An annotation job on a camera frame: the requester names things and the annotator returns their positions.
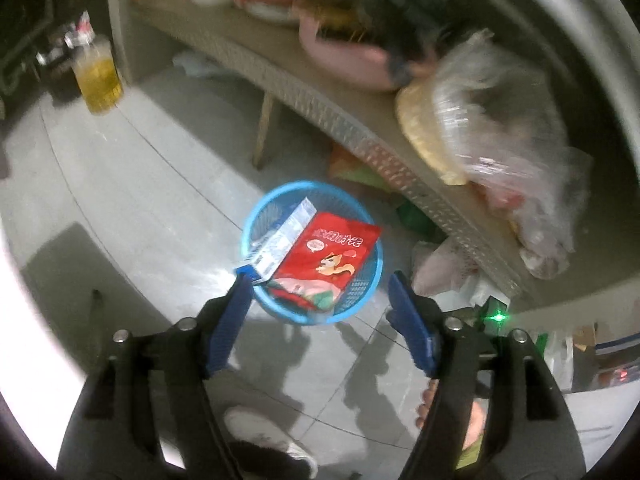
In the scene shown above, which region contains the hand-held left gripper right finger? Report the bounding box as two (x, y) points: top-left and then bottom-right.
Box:
(386, 270), (587, 480)

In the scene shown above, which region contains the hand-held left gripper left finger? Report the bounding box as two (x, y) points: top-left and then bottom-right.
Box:
(56, 274), (253, 480)

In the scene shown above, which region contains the green white plastic bag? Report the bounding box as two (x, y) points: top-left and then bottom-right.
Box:
(537, 330), (576, 391)

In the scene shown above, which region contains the cooking oil bottle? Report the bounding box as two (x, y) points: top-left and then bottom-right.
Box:
(65, 12), (124, 116)

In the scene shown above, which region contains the pink basin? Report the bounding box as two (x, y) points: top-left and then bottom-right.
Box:
(298, 12), (416, 92)

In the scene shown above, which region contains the white shoe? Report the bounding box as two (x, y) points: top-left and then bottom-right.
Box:
(223, 406), (319, 478)

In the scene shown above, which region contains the large clear plastic bag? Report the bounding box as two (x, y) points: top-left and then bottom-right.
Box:
(395, 30), (593, 281)

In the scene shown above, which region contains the blue white carton box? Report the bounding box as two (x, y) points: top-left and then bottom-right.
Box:
(235, 197), (317, 283)

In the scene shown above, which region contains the colourful packet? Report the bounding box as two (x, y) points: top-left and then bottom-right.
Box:
(327, 142), (396, 191)

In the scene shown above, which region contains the blue mesh plastic basket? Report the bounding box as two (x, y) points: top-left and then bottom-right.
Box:
(240, 180), (385, 326)

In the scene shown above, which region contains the person's right hand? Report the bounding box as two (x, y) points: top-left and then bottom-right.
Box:
(416, 377), (487, 453)

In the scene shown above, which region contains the red snack bag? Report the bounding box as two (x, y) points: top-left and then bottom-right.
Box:
(267, 211), (383, 313)

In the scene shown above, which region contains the dark jar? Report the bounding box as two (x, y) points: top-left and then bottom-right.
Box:
(47, 60), (83, 103)

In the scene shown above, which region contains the white plastic sack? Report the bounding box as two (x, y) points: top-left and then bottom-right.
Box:
(411, 240), (481, 296)

